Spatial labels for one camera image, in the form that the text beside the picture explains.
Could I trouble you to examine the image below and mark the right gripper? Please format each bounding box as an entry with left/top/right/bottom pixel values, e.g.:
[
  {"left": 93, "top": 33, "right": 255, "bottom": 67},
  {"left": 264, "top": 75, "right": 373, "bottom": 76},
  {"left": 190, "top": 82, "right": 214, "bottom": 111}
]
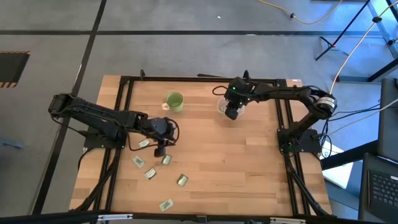
[{"left": 223, "top": 77, "right": 249, "bottom": 121}]

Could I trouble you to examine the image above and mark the black overhead gantry beam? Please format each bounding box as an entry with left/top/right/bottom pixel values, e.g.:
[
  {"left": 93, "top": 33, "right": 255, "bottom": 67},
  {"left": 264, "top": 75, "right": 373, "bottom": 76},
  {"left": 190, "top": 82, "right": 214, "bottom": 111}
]
[{"left": 0, "top": 210, "right": 398, "bottom": 224}]

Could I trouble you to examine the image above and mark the white box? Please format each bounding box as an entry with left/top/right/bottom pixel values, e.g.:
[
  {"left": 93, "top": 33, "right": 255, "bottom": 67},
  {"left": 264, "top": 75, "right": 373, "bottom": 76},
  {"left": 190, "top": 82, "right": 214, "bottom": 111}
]
[{"left": 320, "top": 141, "right": 354, "bottom": 190}]

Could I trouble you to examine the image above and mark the aluminium bracket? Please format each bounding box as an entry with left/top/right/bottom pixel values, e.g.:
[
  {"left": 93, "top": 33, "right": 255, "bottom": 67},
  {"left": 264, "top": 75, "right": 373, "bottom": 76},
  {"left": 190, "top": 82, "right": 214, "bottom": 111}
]
[
  {"left": 269, "top": 217, "right": 307, "bottom": 224},
  {"left": 96, "top": 213, "right": 134, "bottom": 222}
]

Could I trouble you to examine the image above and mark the yellow extension cord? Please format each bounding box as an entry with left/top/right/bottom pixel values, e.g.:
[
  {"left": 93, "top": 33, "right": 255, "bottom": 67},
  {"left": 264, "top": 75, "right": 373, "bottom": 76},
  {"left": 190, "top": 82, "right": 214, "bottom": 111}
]
[
  {"left": 257, "top": 0, "right": 344, "bottom": 26},
  {"left": 328, "top": 0, "right": 398, "bottom": 96}
]

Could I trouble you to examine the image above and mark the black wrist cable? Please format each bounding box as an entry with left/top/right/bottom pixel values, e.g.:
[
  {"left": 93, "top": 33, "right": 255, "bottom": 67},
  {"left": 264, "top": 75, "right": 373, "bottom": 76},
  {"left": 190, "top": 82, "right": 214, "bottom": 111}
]
[
  {"left": 212, "top": 85, "right": 231, "bottom": 97},
  {"left": 127, "top": 117, "right": 180, "bottom": 152}
]

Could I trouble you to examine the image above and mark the grey metal stand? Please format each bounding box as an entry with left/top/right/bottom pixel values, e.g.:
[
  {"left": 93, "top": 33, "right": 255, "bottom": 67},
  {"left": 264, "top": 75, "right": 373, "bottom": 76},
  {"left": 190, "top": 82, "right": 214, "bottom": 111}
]
[{"left": 335, "top": 0, "right": 398, "bottom": 83}]

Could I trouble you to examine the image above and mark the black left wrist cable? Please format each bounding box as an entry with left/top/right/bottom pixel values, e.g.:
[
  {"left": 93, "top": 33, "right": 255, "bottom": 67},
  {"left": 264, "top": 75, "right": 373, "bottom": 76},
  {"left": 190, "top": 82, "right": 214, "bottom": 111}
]
[{"left": 127, "top": 117, "right": 180, "bottom": 152}]

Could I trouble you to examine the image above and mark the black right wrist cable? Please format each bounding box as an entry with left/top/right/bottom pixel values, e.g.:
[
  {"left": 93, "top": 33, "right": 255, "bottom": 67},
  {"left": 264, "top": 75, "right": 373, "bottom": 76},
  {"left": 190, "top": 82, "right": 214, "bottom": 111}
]
[{"left": 212, "top": 85, "right": 231, "bottom": 97}]

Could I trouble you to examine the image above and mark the white floor cable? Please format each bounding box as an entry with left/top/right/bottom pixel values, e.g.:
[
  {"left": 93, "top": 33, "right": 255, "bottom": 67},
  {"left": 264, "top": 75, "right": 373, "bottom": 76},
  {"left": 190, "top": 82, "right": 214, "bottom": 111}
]
[{"left": 326, "top": 98, "right": 398, "bottom": 138}]

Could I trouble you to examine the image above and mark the green banknote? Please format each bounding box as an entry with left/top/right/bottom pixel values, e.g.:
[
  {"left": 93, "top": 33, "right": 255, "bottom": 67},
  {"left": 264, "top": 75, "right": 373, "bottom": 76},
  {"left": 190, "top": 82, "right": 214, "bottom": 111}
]
[{"left": 159, "top": 198, "right": 174, "bottom": 212}]

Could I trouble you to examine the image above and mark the black aluminium table frame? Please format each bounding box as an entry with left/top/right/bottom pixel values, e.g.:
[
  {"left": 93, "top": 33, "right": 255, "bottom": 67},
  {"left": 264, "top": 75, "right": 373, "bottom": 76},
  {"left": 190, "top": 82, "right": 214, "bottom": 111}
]
[{"left": 70, "top": 68, "right": 333, "bottom": 218}]

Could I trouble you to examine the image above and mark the grey monitor panel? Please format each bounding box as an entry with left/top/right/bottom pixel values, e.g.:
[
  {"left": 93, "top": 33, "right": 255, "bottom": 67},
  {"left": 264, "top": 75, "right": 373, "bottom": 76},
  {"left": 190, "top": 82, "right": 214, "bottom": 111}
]
[{"left": 377, "top": 77, "right": 398, "bottom": 162}]

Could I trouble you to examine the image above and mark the green ceramic mug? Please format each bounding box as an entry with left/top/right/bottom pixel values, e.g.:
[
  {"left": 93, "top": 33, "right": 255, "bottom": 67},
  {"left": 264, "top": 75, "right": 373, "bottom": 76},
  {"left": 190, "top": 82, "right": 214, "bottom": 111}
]
[{"left": 161, "top": 91, "right": 184, "bottom": 113}]

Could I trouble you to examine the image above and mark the hazard-striped black floor mat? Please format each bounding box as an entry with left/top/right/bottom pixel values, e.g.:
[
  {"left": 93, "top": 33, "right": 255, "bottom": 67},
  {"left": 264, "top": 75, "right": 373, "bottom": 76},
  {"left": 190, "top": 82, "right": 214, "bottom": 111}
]
[{"left": 0, "top": 50, "right": 31, "bottom": 88}]

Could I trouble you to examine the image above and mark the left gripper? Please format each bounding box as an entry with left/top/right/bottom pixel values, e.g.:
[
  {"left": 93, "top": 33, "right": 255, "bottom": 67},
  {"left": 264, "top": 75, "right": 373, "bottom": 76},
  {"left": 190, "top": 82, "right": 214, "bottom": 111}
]
[{"left": 145, "top": 116, "right": 177, "bottom": 158}]

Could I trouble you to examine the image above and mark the black cable bundle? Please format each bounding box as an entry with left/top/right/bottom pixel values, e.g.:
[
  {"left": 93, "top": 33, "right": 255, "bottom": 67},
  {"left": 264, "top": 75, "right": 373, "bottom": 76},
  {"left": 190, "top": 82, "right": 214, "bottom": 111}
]
[{"left": 309, "top": 99, "right": 382, "bottom": 156}]

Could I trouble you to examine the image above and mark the dark laptop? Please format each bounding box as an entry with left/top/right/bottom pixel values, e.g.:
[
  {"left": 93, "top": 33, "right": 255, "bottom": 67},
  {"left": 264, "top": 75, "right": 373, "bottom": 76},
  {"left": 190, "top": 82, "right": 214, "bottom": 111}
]
[{"left": 357, "top": 152, "right": 398, "bottom": 223}]

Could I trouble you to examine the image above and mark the black desk beam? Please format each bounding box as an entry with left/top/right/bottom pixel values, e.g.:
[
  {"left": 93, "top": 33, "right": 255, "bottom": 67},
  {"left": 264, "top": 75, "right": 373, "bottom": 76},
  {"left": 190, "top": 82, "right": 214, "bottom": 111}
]
[{"left": 320, "top": 139, "right": 379, "bottom": 170}]

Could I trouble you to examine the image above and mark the black tripod stand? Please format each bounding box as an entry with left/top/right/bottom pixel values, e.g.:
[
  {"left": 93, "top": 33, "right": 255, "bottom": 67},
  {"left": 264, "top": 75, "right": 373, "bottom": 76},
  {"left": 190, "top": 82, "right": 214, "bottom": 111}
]
[{"left": 315, "top": 0, "right": 373, "bottom": 62}]

